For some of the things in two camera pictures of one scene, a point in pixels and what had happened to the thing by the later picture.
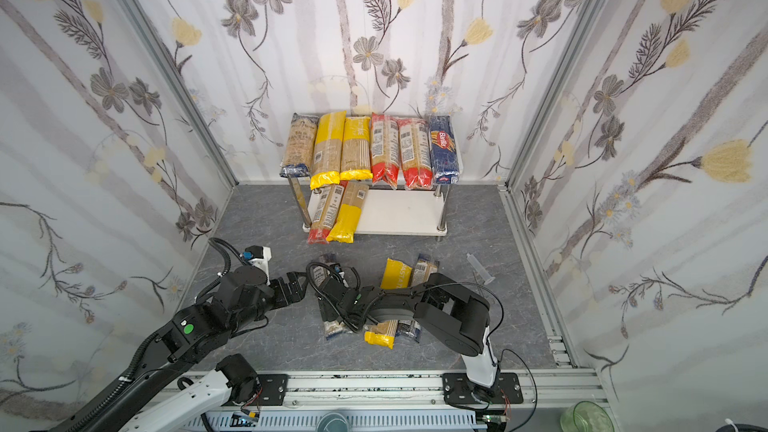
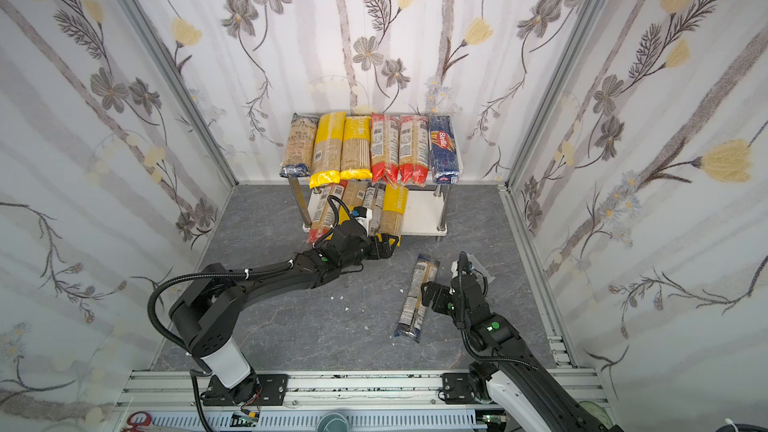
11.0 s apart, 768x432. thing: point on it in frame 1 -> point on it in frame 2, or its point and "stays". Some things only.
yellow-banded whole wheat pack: [327, 153] stays
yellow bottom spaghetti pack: [396, 275] -> [393, 210]
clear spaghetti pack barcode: [423, 268] stays
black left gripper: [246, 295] -> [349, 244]
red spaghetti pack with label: [385, 149] stays
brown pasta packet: [300, 146] stays
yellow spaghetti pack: [356, 149] stays
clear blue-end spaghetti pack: [326, 269] -> [374, 200]
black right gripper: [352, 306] -> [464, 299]
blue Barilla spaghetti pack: [444, 151] stays
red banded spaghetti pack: [323, 205] stays
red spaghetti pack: [415, 143] stays
